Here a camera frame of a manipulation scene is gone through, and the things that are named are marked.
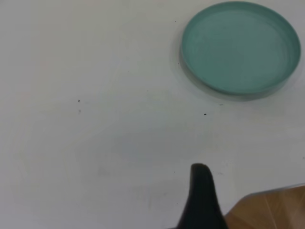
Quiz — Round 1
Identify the green round plate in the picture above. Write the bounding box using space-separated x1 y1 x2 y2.
180 1 301 102

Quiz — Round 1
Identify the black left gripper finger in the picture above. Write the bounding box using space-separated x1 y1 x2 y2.
173 163 228 229

